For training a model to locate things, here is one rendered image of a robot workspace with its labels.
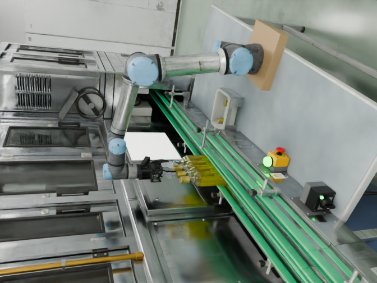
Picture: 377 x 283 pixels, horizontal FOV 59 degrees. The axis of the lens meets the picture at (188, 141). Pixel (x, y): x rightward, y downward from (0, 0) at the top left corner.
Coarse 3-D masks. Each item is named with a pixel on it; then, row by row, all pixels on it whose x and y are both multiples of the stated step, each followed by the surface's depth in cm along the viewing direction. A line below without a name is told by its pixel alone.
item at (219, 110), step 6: (222, 90) 188; (216, 96) 195; (222, 96) 195; (228, 96) 180; (216, 102) 196; (222, 102) 197; (228, 102) 180; (216, 108) 198; (222, 108) 199; (228, 108) 183; (216, 114) 200; (222, 114) 201; (216, 120) 201; (216, 126) 195; (222, 126) 195
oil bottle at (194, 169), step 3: (192, 168) 164; (195, 168) 164; (198, 168) 165; (201, 168) 166; (204, 168) 166; (207, 168) 166; (210, 168) 167; (213, 168) 167; (192, 171) 163; (195, 171) 162; (198, 171) 163; (192, 174) 162
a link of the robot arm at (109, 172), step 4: (104, 164) 152; (108, 164) 151; (104, 168) 150; (108, 168) 150; (112, 168) 150; (116, 168) 150; (120, 168) 151; (124, 168) 152; (104, 172) 150; (108, 172) 150; (112, 172) 150; (116, 172) 151; (120, 172) 151; (124, 172) 152; (128, 172) 153; (104, 176) 150; (108, 176) 150; (112, 176) 151; (116, 176) 151; (120, 176) 152; (124, 176) 153
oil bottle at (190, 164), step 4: (200, 160) 173; (204, 160) 174; (208, 160) 174; (188, 164) 168; (192, 164) 167; (196, 164) 168; (200, 164) 169; (204, 164) 169; (208, 164) 170; (212, 164) 171; (188, 168) 167
